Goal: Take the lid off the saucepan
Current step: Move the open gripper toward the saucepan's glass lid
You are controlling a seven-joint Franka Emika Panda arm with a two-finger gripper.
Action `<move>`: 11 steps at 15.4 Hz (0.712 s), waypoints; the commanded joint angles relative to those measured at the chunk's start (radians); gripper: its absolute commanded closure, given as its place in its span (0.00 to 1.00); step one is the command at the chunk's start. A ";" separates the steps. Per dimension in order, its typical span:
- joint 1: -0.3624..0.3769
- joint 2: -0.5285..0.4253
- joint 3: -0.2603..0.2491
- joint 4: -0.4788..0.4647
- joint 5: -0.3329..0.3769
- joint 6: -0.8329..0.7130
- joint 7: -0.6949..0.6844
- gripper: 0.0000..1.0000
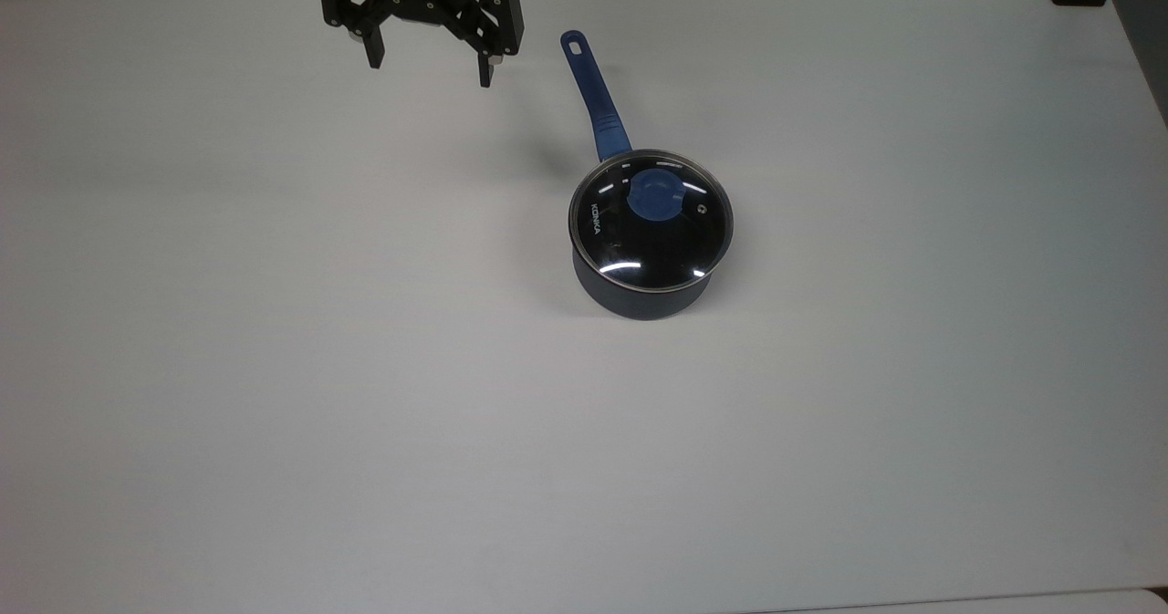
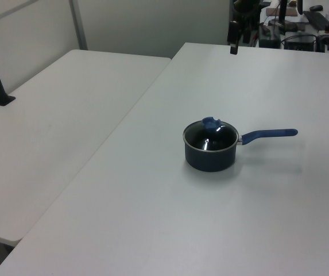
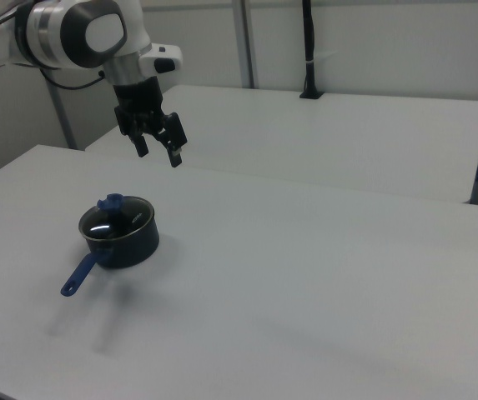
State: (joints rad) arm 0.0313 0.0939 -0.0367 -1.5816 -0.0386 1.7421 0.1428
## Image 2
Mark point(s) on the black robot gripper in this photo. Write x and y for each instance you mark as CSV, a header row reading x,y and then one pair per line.
x,y
246,11

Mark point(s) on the glass lid blue knob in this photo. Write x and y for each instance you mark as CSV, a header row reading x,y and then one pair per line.
x,y
210,138

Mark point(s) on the dark equipment box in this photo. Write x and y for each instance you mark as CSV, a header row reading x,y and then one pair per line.
x,y
269,37

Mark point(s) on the black monitor stand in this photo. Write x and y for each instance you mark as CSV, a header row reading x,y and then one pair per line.
x,y
282,17

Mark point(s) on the black computer box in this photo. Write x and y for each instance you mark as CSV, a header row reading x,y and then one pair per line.
x,y
300,41

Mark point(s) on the black computer mouse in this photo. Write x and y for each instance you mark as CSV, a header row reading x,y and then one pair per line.
x,y
315,8

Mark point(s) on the black keyboard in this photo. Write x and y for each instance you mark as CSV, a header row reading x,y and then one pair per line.
x,y
320,20

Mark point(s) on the grey metal partition post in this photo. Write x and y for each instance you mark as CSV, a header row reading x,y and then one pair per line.
x,y
78,26

